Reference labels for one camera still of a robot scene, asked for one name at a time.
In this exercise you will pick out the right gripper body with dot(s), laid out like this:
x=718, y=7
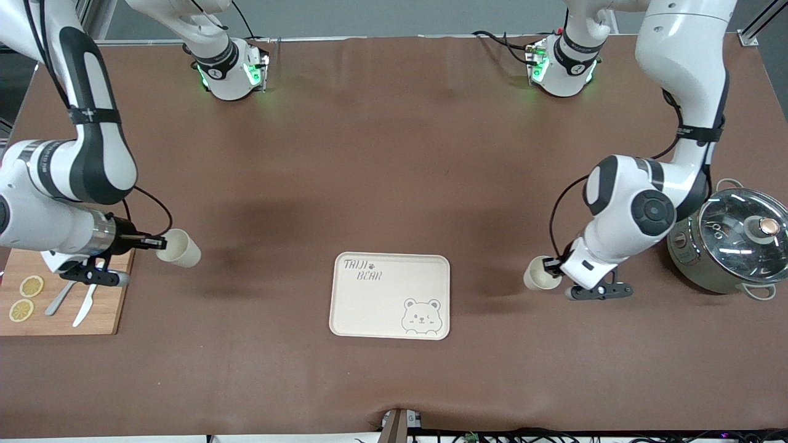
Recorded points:
x=127, y=239

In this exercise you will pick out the cream paper cup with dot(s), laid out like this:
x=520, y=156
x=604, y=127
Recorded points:
x=538, y=278

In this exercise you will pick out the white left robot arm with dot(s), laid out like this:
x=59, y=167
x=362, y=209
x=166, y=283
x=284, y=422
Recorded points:
x=677, y=37

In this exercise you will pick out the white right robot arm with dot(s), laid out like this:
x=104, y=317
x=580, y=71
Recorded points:
x=37, y=215

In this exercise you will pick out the beige bear print tray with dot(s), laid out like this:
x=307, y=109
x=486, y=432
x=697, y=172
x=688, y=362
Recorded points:
x=381, y=307

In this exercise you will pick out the bamboo cutting board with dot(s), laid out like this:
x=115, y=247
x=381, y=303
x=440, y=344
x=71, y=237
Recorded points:
x=104, y=311

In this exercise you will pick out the white plastic knife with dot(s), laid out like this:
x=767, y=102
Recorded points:
x=83, y=311

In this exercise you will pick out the grey plastic knife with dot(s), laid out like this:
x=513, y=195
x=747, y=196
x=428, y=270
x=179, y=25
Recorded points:
x=56, y=303

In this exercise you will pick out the yellow lemon slice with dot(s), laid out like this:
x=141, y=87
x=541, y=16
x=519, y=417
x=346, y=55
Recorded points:
x=21, y=310
x=31, y=286

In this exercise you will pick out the grey electric cooking pot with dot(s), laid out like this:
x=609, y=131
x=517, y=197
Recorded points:
x=695, y=264

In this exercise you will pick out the glass pot lid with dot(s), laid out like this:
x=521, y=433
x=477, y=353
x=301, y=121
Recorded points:
x=732, y=234

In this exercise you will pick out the aluminium frame profile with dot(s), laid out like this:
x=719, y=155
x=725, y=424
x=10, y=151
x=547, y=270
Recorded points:
x=92, y=21
x=748, y=37

